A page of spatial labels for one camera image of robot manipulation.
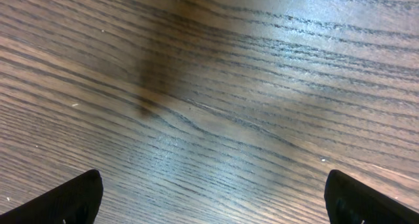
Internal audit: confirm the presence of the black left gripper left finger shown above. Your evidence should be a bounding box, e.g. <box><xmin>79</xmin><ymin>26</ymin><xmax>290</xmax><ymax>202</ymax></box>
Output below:
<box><xmin>1</xmin><ymin>169</ymin><xmax>103</xmax><ymax>224</ymax></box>

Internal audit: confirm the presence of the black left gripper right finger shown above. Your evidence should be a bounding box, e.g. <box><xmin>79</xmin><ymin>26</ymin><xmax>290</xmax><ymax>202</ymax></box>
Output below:
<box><xmin>324</xmin><ymin>170</ymin><xmax>418</xmax><ymax>224</ymax></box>

